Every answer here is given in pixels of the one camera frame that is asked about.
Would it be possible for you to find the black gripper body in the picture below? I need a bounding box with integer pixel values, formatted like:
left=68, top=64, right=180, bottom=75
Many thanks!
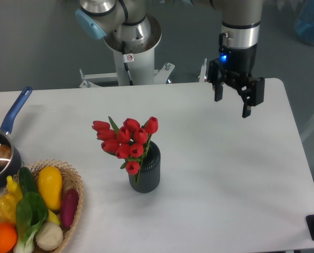
left=214, top=33, right=257, bottom=87

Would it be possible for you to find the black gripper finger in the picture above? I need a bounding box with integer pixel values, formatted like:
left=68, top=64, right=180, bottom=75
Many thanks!
left=208, top=59, right=225, bottom=102
left=237, top=76, right=265, bottom=118

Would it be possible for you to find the red tulip bouquet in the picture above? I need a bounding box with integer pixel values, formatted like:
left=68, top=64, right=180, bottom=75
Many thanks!
left=92, top=116, right=160, bottom=184

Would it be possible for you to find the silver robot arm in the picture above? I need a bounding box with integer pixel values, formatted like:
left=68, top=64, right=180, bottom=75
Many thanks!
left=75, top=1, right=265, bottom=118

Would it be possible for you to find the dark grey ribbed vase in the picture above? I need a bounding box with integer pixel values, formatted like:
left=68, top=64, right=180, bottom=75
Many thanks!
left=129, top=141, right=161, bottom=193

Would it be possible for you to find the blue translucent container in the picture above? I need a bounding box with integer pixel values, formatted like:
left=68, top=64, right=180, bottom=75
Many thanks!
left=293, top=1, right=314, bottom=45

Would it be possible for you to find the yellow squash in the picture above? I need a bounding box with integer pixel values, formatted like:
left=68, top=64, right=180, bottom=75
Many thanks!
left=38, top=166, right=63, bottom=212

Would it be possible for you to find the purple eggplant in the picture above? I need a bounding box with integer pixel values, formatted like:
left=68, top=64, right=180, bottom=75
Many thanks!
left=60, top=188, right=79, bottom=229

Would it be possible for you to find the small yellow lemon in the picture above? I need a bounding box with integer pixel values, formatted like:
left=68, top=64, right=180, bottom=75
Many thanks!
left=47, top=210, right=61, bottom=226

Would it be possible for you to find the green cucumber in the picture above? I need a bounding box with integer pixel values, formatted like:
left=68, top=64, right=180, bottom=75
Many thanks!
left=18, top=167, right=39, bottom=195

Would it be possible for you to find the green bok choy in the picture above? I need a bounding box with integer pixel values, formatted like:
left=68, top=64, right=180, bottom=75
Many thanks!
left=13, top=192, right=48, bottom=252

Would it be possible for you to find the beige round bun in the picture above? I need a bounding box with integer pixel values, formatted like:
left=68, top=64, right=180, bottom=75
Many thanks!
left=35, top=221, right=63, bottom=251

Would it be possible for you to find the yellow bell pepper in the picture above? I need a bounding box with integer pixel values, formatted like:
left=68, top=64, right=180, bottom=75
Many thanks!
left=0, top=194, right=17, bottom=225

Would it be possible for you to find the orange fruit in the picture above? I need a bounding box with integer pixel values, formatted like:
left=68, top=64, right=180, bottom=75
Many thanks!
left=0, top=222, right=17, bottom=252

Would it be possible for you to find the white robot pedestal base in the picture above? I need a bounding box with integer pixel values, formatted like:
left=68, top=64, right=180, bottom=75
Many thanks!
left=79, top=13, right=208, bottom=89

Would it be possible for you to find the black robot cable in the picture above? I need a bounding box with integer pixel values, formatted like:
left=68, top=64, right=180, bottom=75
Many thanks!
left=121, top=41, right=134, bottom=86

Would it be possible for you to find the blue handled saucepan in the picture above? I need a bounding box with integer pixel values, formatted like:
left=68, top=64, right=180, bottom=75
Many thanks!
left=0, top=86, right=33, bottom=188

